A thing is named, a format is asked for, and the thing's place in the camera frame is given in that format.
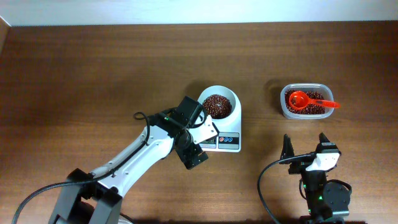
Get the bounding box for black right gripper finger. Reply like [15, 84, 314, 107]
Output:
[279, 134, 295, 164]
[315, 133, 336, 153]

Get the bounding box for red plastic scoop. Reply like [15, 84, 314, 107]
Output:
[289, 91, 341, 110]

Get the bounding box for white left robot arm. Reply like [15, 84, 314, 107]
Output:
[49, 96, 218, 224]

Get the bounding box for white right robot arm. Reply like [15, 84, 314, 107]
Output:
[280, 133, 352, 224]

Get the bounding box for white digital kitchen scale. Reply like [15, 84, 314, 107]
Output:
[196, 93, 243, 153]

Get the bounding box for red beans in bowl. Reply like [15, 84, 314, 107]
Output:
[203, 95, 232, 119]

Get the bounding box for grey round bowl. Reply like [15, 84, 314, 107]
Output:
[198, 85, 242, 123]

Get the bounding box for red adzuki beans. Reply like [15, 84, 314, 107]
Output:
[284, 90, 325, 114]

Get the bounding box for clear plastic food container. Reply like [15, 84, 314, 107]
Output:
[280, 83, 335, 119]

